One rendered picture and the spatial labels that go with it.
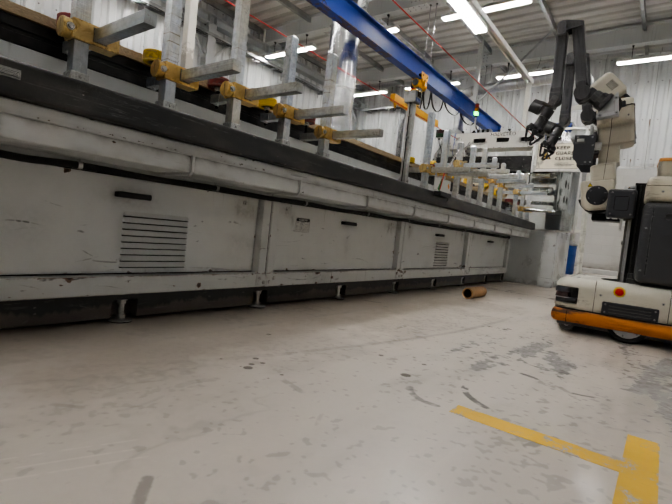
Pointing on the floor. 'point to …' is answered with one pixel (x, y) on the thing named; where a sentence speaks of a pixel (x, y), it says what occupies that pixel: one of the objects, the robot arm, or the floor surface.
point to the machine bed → (197, 225)
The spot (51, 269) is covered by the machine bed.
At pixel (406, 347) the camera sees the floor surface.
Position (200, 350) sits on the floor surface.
